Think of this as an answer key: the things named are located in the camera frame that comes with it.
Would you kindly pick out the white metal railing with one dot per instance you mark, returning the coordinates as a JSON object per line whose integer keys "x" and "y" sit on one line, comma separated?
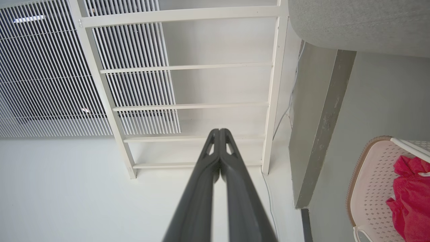
{"x": 181, "y": 14}

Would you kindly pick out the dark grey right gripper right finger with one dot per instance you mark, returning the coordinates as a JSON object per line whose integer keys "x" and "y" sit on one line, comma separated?
{"x": 243, "y": 201}

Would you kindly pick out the white perforated laundry basket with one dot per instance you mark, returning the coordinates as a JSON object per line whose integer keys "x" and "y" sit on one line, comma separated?
{"x": 373, "y": 188}

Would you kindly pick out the white slatted vent panel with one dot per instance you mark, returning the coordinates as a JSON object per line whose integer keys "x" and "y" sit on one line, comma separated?
{"x": 43, "y": 74}

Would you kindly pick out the black baseboard strip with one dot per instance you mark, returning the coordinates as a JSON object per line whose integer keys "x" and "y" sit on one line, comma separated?
{"x": 306, "y": 225}

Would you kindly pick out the red garment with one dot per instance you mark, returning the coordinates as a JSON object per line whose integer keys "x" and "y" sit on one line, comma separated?
{"x": 413, "y": 201}

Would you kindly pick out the grey concrete ledge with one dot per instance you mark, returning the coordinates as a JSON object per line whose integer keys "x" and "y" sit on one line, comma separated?
{"x": 322, "y": 117}

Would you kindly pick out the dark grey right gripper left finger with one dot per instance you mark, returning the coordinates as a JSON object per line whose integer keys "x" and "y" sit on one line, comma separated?
{"x": 198, "y": 188}

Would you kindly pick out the grey fabric sofa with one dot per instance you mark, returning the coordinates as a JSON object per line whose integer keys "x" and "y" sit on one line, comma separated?
{"x": 362, "y": 23}

